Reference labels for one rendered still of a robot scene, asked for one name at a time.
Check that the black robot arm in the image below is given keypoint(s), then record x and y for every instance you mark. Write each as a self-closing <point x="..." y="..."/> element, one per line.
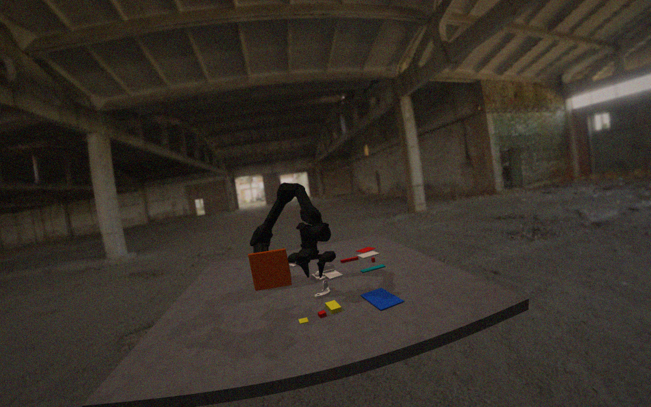
<point x="315" y="230"/>

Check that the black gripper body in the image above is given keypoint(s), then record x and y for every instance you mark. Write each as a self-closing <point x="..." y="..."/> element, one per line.
<point x="327" y="256"/>

